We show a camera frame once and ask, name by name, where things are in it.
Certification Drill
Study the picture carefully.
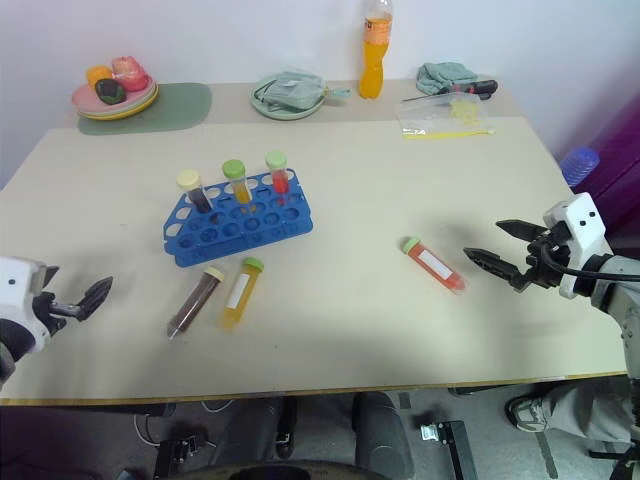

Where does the blue ribbed water bottle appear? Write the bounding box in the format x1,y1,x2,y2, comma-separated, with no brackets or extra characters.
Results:
560,146,601,189

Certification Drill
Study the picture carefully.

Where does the black metal stand base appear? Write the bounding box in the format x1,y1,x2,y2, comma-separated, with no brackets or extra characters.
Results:
418,419,480,480

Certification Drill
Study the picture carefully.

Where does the orange tube green cap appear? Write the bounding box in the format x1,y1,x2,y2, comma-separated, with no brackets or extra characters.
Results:
221,159,253,205

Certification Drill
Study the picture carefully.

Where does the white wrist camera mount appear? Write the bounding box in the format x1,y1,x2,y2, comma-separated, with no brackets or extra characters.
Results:
541,192,610,302
0,255,62,355

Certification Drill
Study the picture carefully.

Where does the grey sneaker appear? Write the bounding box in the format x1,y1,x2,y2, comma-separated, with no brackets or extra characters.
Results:
505,394,551,432

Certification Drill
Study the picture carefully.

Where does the yellow plate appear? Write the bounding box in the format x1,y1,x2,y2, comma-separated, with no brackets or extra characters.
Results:
75,84,161,122

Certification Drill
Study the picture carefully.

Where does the red black handled screwdriver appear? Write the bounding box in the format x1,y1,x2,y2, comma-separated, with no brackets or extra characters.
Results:
399,78,500,104

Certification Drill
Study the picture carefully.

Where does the red apple in foam net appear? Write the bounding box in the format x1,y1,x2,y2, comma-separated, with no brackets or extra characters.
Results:
110,55,150,93

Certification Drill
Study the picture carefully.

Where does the pink plate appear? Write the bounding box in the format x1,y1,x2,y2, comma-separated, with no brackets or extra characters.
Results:
70,74,155,115

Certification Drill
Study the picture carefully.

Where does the red tube light green cap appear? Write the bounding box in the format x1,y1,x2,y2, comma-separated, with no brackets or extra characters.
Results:
399,235,472,296
264,151,293,208

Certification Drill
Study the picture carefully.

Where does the orange soda plastic bottle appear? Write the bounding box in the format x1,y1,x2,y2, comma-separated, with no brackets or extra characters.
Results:
358,0,395,100

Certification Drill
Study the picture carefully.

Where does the dark rounded shape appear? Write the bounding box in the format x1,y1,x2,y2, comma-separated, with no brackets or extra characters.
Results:
352,391,417,480

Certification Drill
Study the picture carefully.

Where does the dark green avocado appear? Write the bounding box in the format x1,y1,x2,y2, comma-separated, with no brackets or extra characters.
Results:
94,77,126,106

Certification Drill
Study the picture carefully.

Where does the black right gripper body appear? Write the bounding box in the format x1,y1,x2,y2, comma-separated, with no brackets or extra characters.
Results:
514,222,574,294

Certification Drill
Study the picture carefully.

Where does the orange fruit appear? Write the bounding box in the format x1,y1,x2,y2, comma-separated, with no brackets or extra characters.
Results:
85,65,114,90

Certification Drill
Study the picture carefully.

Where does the clear plastic zip bag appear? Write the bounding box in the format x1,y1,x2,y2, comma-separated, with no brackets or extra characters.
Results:
396,94,495,143

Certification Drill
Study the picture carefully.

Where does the dark brown tube cream cap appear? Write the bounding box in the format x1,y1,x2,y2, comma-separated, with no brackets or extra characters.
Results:
176,169,214,214
165,265,226,342

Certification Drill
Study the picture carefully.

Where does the green placemat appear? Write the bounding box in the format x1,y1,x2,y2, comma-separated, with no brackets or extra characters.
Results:
76,82,213,137

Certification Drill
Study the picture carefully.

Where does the blue plastic test tube rack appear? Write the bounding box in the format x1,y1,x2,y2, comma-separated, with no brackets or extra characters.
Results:
160,170,315,270

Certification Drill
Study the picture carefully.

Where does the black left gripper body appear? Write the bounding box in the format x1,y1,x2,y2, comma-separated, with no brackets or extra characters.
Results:
31,291,83,338

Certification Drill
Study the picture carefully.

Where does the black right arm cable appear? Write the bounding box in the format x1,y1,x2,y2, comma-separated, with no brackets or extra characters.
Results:
543,238,640,282

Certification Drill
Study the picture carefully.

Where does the yellow tube green cap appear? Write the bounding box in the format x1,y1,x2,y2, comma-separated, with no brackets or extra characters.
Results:
218,256,265,333

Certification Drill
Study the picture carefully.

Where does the teal towel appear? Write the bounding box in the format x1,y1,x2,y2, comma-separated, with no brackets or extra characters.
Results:
415,61,480,96

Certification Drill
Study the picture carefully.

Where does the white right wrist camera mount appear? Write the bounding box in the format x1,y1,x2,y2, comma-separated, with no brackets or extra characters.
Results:
541,192,610,302

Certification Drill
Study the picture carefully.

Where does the pale green plate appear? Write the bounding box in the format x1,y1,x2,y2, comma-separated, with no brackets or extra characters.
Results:
249,72,329,122

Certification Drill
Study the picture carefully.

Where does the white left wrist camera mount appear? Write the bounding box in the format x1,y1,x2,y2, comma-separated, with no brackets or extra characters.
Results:
0,255,62,355

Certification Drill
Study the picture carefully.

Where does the grey trouser leg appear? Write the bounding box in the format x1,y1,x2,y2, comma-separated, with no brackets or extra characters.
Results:
535,374,640,445

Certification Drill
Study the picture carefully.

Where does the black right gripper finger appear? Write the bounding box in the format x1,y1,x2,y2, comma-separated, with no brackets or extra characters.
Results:
462,246,529,293
494,217,552,245

